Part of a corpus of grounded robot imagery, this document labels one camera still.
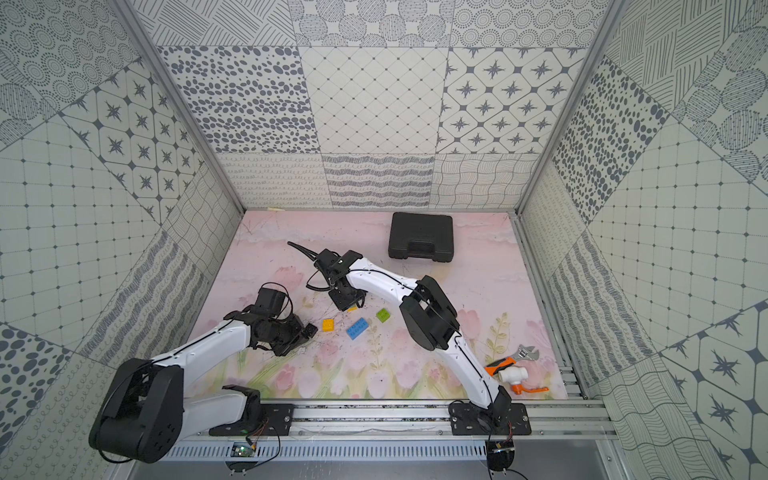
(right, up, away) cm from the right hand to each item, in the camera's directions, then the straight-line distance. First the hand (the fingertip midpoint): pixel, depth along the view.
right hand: (354, 302), depth 93 cm
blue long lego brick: (+2, -7, -4) cm, 8 cm away
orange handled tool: (+41, -15, -11) cm, 45 cm away
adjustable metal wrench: (+51, -13, -8) cm, 53 cm away
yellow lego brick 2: (-7, -6, -4) cm, 10 cm away
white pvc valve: (+45, -16, -14) cm, 50 cm away
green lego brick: (+9, -4, -1) cm, 10 cm away
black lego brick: (-13, -8, -3) cm, 15 cm away
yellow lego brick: (0, 0, -7) cm, 7 cm away
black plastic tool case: (+22, +21, +16) cm, 35 cm away
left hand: (-10, -9, -7) cm, 15 cm away
